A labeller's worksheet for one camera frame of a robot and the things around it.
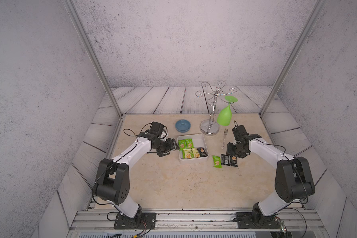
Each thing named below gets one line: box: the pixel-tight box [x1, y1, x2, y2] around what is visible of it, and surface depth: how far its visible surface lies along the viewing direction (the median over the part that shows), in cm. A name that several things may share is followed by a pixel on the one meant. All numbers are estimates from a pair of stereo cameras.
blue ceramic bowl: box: [175, 119, 191, 133], surface depth 113 cm
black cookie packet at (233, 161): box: [230, 155, 239, 168], surface depth 95 cm
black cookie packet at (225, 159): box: [220, 153, 232, 166], surface depth 95 cm
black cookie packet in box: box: [196, 147, 208, 158], surface depth 97 cm
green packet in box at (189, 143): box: [185, 138, 195, 149], surface depth 104 cm
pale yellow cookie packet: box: [191, 147, 201, 159], surface depth 97 cm
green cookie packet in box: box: [178, 139, 188, 151], surface depth 101 cm
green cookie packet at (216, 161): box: [211, 155, 223, 169], surface depth 95 cm
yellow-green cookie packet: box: [183, 148, 192, 160], surface depth 98 cm
